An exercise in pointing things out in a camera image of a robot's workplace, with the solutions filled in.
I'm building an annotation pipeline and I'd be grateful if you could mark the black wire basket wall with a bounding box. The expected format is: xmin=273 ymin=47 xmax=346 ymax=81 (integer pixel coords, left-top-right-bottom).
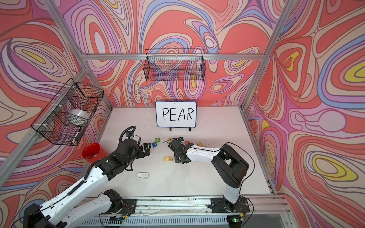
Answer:
xmin=143 ymin=48 xmax=206 ymax=82
xmin=31 ymin=79 xmax=104 ymax=146

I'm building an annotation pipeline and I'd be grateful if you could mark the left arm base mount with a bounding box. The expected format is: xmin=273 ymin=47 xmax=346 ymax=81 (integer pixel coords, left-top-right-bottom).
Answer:
xmin=97 ymin=189 xmax=136 ymax=216

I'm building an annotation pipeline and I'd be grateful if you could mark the white small device on table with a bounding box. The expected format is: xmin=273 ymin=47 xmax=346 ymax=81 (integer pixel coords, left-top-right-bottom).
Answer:
xmin=137 ymin=172 xmax=149 ymax=179

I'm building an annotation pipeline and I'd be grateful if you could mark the white tape roll in basket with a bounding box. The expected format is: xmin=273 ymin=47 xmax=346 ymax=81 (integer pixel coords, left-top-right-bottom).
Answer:
xmin=67 ymin=109 xmax=90 ymax=127

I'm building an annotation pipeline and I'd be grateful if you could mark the black wire basket left wall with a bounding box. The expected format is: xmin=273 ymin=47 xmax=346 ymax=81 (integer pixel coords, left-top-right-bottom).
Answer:
xmin=31 ymin=79 xmax=104 ymax=146

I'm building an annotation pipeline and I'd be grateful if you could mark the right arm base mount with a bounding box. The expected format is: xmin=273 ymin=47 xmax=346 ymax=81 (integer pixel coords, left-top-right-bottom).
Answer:
xmin=207 ymin=196 xmax=250 ymax=214

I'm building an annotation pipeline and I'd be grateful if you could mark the red plastic cup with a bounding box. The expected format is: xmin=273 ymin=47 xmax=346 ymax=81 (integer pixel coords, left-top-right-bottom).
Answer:
xmin=82 ymin=142 xmax=109 ymax=164

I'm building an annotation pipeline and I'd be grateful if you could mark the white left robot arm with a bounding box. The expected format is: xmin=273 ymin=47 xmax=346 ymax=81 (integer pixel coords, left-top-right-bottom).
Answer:
xmin=21 ymin=126 xmax=152 ymax=228

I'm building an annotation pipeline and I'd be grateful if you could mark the black wire basket back wall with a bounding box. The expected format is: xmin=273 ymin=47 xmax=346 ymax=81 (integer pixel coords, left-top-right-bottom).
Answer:
xmin=143 ymin=48 xmax=206 ymax=82

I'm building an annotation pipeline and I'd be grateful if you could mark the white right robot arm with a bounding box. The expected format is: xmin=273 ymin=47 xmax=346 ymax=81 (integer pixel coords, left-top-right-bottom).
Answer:
xmin=166 ymin=138 xmax=250 ymax=205

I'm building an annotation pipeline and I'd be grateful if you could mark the whiteboard with PEAR text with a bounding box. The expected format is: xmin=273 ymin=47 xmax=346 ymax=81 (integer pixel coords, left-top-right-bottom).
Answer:
xmin=155 ymin=101 xmax=197 ymax=128

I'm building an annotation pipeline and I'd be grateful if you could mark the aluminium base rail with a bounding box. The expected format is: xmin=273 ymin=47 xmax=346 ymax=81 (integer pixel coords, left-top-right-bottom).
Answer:
xmin=71 ymin=195 xmax=294 ymax=228

